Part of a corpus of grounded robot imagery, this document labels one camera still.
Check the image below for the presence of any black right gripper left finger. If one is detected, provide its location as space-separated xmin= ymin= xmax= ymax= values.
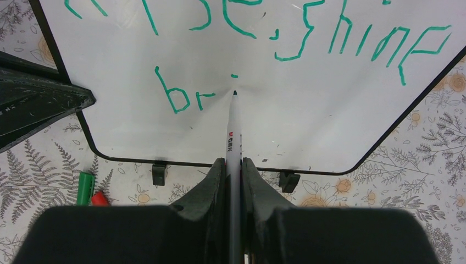
xmin=14 ymin=158 xmax=226 ymax=263

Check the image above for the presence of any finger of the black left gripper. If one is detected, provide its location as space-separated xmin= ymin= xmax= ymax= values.
xmin=1 ymin=52 xmax=96 ymax=152

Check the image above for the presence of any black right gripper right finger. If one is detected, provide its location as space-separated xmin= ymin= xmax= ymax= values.
xmin=242 ymin=158 xmax=438 ymax=263

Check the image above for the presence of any green marker pen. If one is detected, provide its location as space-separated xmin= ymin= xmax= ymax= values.
xmin=225 ymin=91 xmax=244 ymax=263

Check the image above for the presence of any green marker cap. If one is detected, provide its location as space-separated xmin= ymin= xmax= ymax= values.
xmin=76 ymin=172 xmax=95 ymax=206

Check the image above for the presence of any white whiteboard black frame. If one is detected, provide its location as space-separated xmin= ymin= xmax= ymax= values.
xmin=35 ymin=1 xmax=465 ymax=174

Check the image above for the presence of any red marker pen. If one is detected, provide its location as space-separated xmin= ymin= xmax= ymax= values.
xmin=91 ymin=191 xmax=110 ymax=206

